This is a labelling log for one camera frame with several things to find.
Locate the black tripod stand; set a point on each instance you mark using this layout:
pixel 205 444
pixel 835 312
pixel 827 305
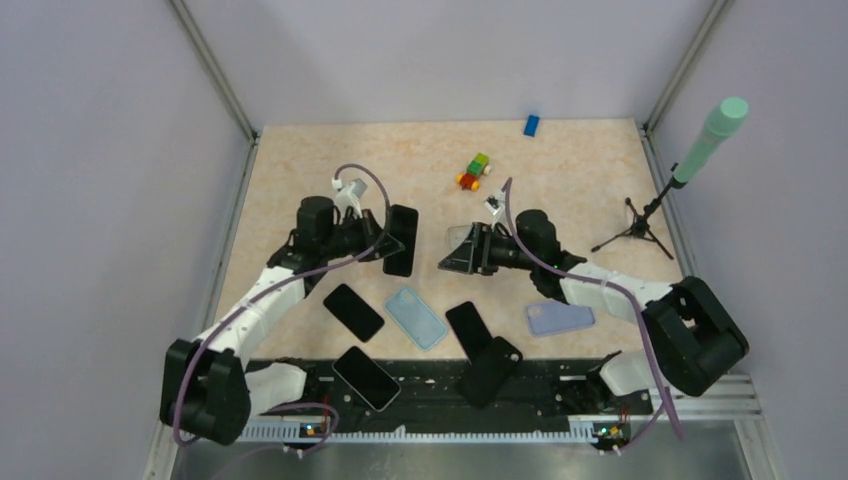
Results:
pixel 640 227

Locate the black phone case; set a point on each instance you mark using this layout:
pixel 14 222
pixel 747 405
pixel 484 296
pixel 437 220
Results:
pixel 484 377

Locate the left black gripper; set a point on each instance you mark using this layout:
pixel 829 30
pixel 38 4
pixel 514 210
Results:
pixel 368 227

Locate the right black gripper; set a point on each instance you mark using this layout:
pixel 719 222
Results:
pixel 474 254

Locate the clear beige phone case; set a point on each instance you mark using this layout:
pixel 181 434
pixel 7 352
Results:
pixel 456 235

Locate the lavender phone case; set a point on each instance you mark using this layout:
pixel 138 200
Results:
pixel 553 318

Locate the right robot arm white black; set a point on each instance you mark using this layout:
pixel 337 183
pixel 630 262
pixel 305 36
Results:
pixel 689 338

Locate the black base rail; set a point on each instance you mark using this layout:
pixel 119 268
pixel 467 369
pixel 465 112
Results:
pixel 541 400

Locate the silver-edged black phone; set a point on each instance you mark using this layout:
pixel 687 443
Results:
pixel 368 379

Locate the colourful toy block car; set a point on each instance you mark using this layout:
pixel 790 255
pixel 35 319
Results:
pixel 476 169

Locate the light blue phone case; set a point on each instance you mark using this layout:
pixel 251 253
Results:
pixel 415 318

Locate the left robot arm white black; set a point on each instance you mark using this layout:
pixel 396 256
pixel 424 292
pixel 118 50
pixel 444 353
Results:
pixel 207 390

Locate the blue toy brick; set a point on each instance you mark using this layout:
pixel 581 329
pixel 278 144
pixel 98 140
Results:
pixel 531 125

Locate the mint green microphone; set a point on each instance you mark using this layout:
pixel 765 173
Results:
pixel 721 123

